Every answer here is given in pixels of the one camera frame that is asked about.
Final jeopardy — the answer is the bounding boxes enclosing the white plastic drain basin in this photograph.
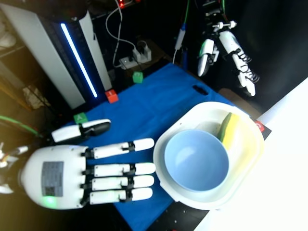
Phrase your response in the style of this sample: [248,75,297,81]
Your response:
[153,101,265,211]

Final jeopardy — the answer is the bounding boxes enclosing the white power strip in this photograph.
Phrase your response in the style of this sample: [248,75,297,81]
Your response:
[119,40,153,71]

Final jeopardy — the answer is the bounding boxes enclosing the thick green robot cable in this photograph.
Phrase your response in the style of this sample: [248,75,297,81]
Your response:
[0,115,43,138]

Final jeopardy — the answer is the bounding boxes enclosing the plain green cube block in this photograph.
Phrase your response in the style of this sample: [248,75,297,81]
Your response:
[132,71,144,84]

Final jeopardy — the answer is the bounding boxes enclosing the blue table mat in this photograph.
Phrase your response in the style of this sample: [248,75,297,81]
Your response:
[64,63,241,231]

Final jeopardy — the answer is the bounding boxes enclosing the black device red lights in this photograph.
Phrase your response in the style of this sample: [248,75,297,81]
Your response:
[115,0,142,9]

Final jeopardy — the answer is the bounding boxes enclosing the white tower blue light strip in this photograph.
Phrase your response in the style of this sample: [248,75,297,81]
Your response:
[0,0,114,110]

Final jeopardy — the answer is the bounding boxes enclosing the green letter A block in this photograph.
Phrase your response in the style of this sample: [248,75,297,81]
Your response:
[73,112,87,125]

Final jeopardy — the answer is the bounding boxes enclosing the thin green cable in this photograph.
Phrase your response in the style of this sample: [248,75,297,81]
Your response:
[183,0,191,25]

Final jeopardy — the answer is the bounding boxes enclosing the yellow sponge green scouring side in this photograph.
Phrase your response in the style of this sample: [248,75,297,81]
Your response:
[218,112,245,151]

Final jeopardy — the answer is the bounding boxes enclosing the white cable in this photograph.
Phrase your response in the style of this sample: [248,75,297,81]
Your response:
[105,0,140,68]

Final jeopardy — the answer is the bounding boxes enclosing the light blue bowl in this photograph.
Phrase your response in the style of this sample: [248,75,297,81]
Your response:
[164,129,230,193]

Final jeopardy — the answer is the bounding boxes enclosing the white adapter with blue plug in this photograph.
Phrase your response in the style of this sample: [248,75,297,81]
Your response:
[172,23,187,64]

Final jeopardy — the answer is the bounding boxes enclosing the red cube block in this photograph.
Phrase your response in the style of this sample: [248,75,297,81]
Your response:
[104,89,119,104]

